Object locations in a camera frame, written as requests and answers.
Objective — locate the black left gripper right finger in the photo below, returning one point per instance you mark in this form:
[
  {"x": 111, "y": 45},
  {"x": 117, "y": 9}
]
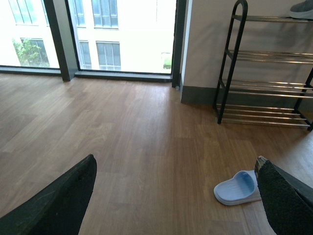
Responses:
[{"x": 287, "y": 201}]

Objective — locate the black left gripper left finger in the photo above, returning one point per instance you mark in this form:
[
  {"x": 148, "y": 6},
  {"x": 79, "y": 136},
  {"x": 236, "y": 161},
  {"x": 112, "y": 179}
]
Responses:
[{"x": 59, "y": 208}]

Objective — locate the black metal shoe rack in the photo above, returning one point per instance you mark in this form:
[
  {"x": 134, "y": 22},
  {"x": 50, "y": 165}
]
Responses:
[{"x": 266, "y": 75}]

